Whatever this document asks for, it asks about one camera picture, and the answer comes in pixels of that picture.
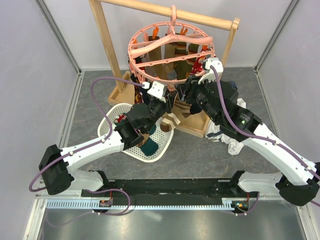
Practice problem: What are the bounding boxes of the pink round clip hanger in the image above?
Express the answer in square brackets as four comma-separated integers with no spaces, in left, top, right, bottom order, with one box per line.
[128,5,215,85]

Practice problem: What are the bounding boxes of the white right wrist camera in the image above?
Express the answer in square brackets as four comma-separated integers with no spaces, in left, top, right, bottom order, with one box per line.
[198,56,224,85]

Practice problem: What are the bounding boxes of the olive striped hanging sock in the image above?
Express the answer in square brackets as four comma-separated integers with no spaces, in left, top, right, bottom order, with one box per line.
[173,41,199,80]

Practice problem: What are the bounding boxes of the red christmas hanging sock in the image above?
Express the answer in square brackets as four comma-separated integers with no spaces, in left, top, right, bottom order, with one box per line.
[190,55,206,75]

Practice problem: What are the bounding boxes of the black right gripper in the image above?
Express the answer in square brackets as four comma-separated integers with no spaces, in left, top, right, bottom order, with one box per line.
[174,73,221,123]

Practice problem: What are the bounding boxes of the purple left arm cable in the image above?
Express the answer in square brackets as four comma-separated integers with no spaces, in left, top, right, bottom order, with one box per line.
[29,76,147,227]

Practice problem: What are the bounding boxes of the black red argyle sock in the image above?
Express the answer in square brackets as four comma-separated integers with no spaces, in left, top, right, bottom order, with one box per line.
[130,74,144,104]

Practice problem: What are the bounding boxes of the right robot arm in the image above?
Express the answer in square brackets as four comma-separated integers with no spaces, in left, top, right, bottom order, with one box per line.
[176,75,320,206]

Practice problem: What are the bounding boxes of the wooden drying rack frame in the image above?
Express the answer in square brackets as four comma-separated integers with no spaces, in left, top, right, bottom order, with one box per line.
[88,0,241,139]

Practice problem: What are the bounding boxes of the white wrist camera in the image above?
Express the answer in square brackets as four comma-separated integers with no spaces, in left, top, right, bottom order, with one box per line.
[198,56,224,85]
[142,81,167,103]

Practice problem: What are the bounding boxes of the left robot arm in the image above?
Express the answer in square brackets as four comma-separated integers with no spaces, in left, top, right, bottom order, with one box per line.
[39,97,174,197]

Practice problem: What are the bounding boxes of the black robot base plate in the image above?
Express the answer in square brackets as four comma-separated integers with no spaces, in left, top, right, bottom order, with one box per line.
[81,170,258,204]

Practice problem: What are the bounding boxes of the white perforated plastic basket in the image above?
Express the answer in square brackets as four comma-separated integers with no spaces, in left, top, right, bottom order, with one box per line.
[106,103,174,163]

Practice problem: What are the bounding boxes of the white cloth pile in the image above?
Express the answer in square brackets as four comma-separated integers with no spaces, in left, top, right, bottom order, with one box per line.
[203,97,250,156]

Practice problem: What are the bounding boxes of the grey cable duct strip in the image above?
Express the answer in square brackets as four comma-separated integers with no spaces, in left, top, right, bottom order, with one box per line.
[46,199,248,211]

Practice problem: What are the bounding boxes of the blue grey sock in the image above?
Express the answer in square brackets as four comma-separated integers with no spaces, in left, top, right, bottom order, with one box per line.
[228,81,238,91]

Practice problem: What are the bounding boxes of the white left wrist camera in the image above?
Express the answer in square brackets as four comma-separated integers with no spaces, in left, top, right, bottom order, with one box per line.
[142,81,167,103]

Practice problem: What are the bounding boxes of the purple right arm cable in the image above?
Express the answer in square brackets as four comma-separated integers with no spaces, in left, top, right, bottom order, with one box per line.
[211,66,320,208]

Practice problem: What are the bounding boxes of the beige ribbed hanging sock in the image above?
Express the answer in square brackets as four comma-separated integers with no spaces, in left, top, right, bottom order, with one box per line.
[148,42,177,80]

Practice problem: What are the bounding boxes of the brown striped sock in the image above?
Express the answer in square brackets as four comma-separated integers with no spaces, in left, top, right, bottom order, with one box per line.
[160,100,192,133]

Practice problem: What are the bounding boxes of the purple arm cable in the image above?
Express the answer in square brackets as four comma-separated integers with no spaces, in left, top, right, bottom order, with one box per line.
[29,76,147,227]
[211,66,320,208]

